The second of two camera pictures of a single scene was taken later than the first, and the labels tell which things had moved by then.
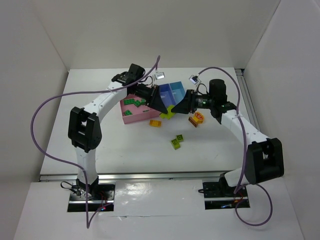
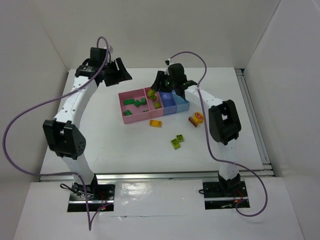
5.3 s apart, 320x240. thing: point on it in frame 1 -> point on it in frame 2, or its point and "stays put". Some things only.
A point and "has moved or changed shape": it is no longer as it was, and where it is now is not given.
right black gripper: x=190 y=101 -> x=160 y=81
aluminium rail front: x=137 y=176 stays put
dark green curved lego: x=127 y=112 stays put
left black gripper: x=153 y=95 -> x=111 y=73
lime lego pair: x=175 y=142 stays put
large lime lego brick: x=170 y=114 has moved or changed shape
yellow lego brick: x=155 y=123 stays put
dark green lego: x=129 y=101 stays put
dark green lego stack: x=139 y=102 stays put
